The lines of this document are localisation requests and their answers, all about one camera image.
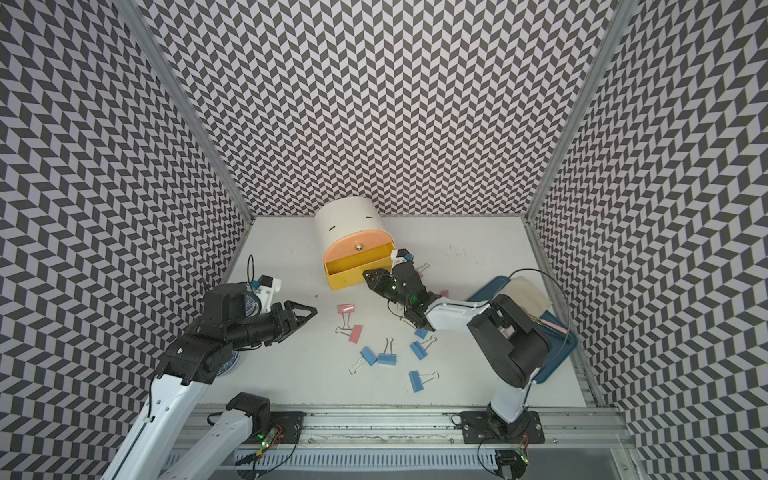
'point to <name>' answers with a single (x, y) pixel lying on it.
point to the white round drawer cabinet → (340, 217)
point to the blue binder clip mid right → (420, 349)
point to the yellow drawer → (349, 269)
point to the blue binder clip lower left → (367, 357)
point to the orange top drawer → (356, 242)
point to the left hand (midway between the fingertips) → (311, 320)
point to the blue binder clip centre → (421, 332)
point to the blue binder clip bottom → (417, 380)
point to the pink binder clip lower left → (354, 333)
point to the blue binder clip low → (385, 357)
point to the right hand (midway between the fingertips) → (363, 279)
